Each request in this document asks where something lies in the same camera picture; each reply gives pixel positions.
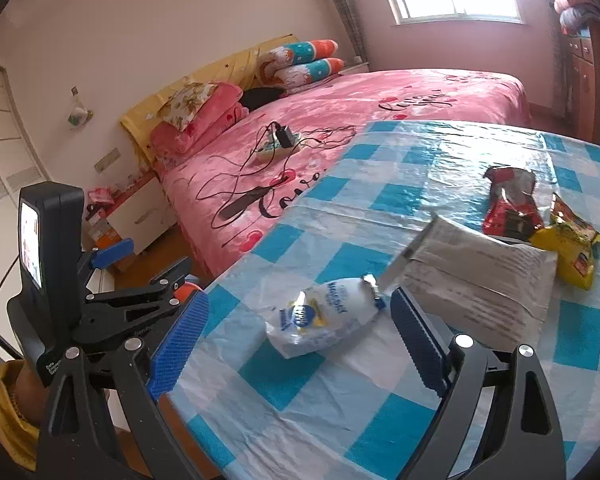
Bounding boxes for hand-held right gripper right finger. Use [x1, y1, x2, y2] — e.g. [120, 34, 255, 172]
[390, 284, 567, 480]

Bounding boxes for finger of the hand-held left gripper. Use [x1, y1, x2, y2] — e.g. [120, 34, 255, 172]
[75, 256, 193, 343]
[82, 237, 133, 286]

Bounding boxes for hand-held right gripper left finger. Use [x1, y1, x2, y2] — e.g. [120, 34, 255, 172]
[36, 289, 221, 480]

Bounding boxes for grey mailer bag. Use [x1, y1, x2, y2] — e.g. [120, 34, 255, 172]
[381, 210, 559, 333]

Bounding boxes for white bread bag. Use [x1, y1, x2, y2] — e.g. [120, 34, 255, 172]
[264, 274, 387, 359]

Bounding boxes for person's left forearm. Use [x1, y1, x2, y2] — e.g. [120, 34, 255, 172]
[0, 357, 48, 471]

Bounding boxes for orange cardboard box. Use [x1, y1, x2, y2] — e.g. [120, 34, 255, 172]
[87, 210, 122, 252]

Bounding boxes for white red nightstand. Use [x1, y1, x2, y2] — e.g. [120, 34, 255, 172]
[109, 172, 178, 257]

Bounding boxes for orange round object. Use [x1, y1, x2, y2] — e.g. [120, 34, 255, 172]
[174, 280, 203, 302]

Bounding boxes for white wardrobe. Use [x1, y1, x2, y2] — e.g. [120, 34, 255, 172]
[0, 52, 56, 356]

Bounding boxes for blue white checkered tablecloth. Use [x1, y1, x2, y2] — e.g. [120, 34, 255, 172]
[167, 120, 600, 480]

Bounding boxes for red snack wrapper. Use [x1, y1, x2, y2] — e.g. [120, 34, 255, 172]
[481, 165, 540, 239]

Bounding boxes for floral pillow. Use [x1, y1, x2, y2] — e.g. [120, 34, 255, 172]
[161, 81, 220, 128]

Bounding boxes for yellow red snack packet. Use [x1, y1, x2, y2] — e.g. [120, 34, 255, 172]
[529, 191, 600, 292]

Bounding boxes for folded pink blanket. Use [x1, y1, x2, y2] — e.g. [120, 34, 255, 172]
[150, 81, 248, 156]

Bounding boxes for white power strip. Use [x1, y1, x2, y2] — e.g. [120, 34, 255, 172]
[252, 137, 301, 163]

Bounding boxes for yellow headboard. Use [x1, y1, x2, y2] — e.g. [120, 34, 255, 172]
[120, 35, 301, 176]

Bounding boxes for black charger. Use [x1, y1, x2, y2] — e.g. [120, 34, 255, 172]
[271, 124, 300, 148]

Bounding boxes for black cloth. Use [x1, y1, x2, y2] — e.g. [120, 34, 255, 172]
[241, 86, 287, 111]

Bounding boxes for bed with pink sheet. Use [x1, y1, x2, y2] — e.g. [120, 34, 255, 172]
[152, 69, 533, 281]

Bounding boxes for colourful bolster pillow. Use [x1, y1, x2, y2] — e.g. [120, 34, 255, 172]
[272, 57, 346, 95]
[257, 38, 341, 73]

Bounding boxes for small white nightstand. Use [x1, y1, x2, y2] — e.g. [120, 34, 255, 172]
[341, 57, 370, 77]

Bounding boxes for wooden cabinet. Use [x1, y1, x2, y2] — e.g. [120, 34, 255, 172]
[565, 22, 600, 153]

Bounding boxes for grey curtain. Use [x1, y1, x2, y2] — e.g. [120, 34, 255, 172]
[327, 0, 367, 61]

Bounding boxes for folded quilts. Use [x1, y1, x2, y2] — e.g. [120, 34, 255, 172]
[552, 0, 600, 33]

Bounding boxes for grey wall switch panel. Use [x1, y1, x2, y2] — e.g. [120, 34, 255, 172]
[94, 147, 121, 172]

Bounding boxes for wall ornament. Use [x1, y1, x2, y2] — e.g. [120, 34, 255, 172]
[67, 87, 93, 132]

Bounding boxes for power strip with cables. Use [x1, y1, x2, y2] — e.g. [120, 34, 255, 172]
[197, 122, 358, 231]

